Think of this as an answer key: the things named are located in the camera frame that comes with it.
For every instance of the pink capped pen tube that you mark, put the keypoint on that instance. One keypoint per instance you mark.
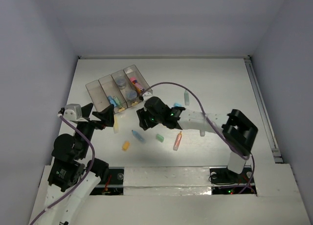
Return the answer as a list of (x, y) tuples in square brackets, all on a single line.
[(139, 88)]

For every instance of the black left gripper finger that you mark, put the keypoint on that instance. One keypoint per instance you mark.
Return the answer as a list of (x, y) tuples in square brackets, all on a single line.
[(86, 110), (106, 116)]

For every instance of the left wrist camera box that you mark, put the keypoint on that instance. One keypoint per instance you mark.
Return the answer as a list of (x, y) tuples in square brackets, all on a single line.
[(71, 112)]

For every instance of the clear paperclip jar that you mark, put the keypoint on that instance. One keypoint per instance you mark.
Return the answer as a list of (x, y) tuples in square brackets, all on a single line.
[(121, 82), (131, 94)]

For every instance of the blue highlighter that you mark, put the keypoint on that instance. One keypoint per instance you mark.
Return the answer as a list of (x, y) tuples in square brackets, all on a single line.
[(138, 136), (111, 100)]

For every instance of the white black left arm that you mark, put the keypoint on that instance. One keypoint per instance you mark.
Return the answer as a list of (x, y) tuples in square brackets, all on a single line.
[(75, 171)]

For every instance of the green highlighter cap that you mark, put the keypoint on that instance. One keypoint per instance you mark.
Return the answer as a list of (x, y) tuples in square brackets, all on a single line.
[(159, 137)]

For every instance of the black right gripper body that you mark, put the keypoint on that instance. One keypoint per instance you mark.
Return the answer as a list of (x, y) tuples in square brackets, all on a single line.
[(151, 120)]

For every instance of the green capped highlighter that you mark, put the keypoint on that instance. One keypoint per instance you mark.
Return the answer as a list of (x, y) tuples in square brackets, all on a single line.
[(117, 101)]

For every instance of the green highlighter with tip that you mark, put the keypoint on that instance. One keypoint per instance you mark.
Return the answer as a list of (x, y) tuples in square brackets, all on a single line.
[(186, 98)]

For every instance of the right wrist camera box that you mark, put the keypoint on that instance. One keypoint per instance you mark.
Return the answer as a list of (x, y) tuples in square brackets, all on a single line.
[(145, 96)]

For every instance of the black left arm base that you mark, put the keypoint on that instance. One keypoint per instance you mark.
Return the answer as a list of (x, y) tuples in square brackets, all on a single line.
[(114, 180)]

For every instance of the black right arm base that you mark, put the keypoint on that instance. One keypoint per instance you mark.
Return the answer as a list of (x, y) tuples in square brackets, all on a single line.
[(223, 176)]

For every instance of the yellow highlighter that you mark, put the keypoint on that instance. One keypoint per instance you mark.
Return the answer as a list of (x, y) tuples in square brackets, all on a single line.
[(116, 125)]

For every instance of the orange highlighter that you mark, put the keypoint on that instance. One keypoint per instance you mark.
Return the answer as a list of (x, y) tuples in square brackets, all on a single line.
[(177, 141)]

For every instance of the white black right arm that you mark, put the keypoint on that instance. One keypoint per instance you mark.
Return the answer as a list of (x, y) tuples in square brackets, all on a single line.
[(234, 128)]

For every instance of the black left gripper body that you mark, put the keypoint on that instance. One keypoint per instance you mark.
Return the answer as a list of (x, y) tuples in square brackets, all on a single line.
[(91, 121)]

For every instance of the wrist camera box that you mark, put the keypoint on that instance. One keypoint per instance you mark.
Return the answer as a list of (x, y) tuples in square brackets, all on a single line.
[(145, 96), (71, 112)]

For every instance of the smoky clear drawer organizer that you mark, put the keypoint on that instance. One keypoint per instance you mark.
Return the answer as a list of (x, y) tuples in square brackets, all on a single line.
[(106, 86)]

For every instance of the orange yellow highlighter cap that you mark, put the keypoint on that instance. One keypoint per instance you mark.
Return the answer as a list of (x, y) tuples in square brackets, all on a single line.
[(125, 146)]

